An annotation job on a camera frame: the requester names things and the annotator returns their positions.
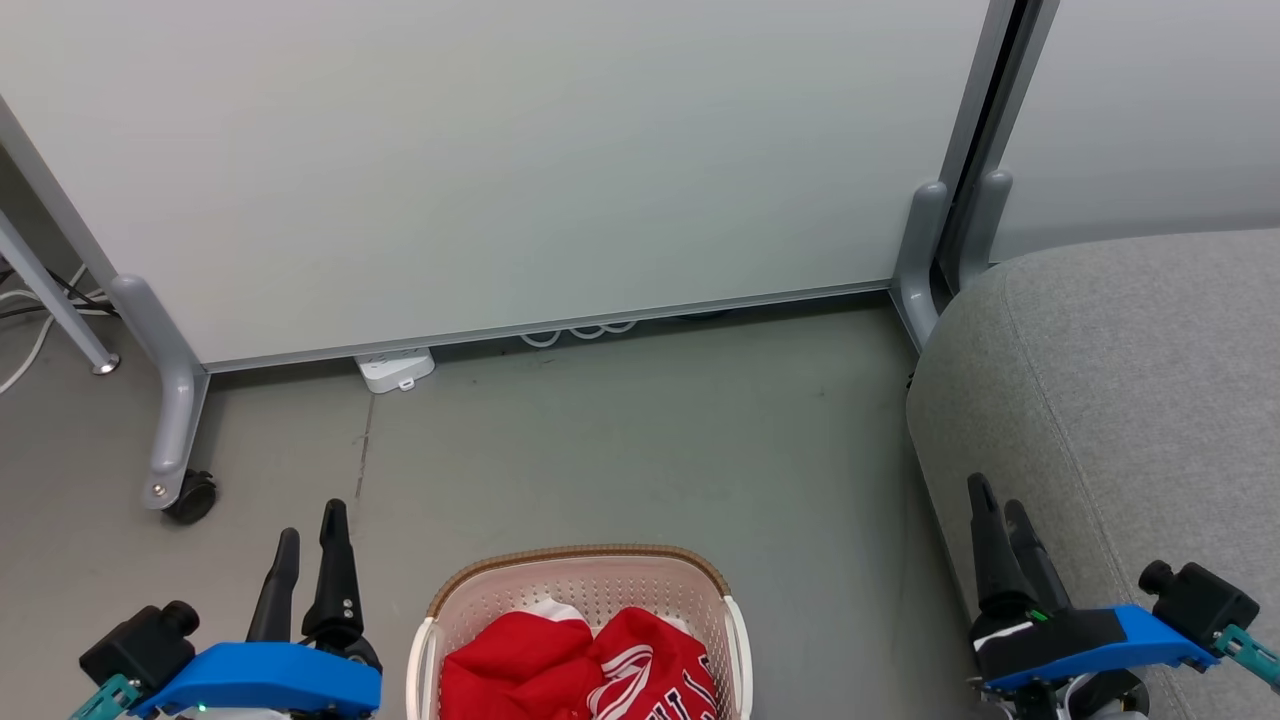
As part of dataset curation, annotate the large white partition panel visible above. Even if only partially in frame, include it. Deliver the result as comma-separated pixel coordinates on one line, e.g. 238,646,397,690
0,0,1021,373

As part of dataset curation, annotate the loose black cable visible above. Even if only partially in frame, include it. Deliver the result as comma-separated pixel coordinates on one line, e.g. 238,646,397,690
0,262,119,323

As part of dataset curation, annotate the narrow white partition panel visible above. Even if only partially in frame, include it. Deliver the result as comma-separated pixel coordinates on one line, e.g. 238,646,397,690
985,0,1280,263

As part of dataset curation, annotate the coiled white cable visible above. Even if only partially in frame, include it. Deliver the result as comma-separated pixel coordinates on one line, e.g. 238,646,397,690
518,318,641,349

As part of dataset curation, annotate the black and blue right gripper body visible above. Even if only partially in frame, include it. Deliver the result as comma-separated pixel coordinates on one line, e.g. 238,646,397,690
970,604,1219,694

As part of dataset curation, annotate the grey fabric sofa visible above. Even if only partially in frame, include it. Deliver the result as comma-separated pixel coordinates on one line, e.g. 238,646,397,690
905,228,1280,720

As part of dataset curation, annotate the grey metal table leg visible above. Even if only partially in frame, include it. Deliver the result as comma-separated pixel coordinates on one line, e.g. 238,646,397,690
0,210,121,376

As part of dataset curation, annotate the white basket brown woven rim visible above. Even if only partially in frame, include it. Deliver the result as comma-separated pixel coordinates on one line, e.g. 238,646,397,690
405,543,753,720

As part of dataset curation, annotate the grey partition leg with caster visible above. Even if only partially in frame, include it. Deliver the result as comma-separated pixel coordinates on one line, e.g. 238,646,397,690
110,273,213,513

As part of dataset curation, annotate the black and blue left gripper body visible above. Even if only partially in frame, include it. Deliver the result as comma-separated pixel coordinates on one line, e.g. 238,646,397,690
130,636,384,720

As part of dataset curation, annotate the plain red t-shirt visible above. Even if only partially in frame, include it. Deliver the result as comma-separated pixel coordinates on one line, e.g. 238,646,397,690
440,598,601,720

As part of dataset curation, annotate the black caster wheel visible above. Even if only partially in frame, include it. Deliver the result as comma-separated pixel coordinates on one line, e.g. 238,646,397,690
163,470,219,526

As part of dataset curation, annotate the loose white cable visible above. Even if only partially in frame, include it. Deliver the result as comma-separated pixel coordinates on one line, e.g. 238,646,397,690
0,265,106,396

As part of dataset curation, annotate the white power strip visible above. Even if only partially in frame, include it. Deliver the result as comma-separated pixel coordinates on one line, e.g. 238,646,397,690
355,347,437,394

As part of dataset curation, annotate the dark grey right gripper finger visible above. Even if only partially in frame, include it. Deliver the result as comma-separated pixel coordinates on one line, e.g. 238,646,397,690
1004,499,1074,614
967,474,1042,622

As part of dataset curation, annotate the red jersey with black lettering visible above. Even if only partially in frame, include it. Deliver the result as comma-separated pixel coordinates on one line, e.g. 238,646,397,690
585,605,719,720

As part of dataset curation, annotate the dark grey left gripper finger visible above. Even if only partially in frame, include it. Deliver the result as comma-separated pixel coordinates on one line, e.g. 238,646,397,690
247,528,301,644
302,499,364,651

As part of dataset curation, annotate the right camera cable teal plug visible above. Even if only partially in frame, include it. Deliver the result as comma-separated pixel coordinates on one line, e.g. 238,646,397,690
1213,624,1280,693

